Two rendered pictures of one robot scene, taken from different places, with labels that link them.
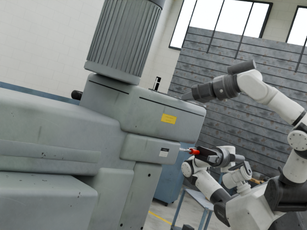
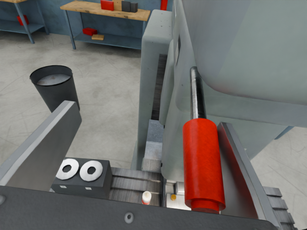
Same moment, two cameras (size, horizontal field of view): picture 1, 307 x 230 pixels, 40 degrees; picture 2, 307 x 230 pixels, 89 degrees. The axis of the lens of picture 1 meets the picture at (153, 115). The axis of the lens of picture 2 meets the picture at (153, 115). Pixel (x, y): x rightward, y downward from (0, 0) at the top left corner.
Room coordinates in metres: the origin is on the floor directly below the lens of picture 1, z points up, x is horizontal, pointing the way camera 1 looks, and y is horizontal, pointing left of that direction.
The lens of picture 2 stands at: (1.81, -0.27, 1.78)
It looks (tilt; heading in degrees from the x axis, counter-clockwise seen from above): 45 degrees down; 140
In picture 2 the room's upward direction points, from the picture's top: 8 degrees clockwise
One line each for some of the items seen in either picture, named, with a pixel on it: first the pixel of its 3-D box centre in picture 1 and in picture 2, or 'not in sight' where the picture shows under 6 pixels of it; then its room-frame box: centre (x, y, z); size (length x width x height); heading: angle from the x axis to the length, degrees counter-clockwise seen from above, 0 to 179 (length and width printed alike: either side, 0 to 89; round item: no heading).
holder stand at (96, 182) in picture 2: not in sight; (84, 179); (1.43, -0.31, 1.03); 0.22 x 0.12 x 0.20; 55
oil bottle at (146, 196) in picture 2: not in sight; (146, 197); (1.64, -0.10, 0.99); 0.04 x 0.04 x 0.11
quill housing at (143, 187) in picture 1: (121, 192); (205, 128); (1.68, 0.03, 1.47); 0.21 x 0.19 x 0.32; 51
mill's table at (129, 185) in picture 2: not in sight; (169, 198); (1.69, 0.03, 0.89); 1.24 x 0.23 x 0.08; 51
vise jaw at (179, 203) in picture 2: not in sight; (182, 203); (1.75, 0.02, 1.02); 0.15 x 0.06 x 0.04; 52
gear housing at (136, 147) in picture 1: (131, 141); (238, 44); (1.65, 0.05, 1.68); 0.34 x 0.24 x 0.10; 141
